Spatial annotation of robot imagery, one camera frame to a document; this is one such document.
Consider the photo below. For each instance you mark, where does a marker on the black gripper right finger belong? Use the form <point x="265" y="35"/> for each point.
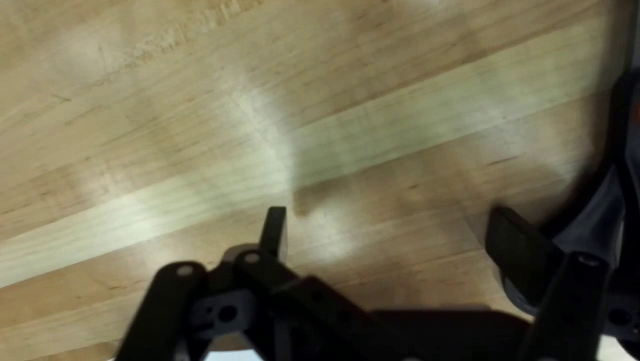
<point x="566" y="308"/>

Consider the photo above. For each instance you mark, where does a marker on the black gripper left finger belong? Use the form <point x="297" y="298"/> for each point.
<point x="173" y="313"/>

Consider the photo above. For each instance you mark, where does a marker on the black scissors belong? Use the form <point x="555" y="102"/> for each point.
<point x="600" y="212"/>

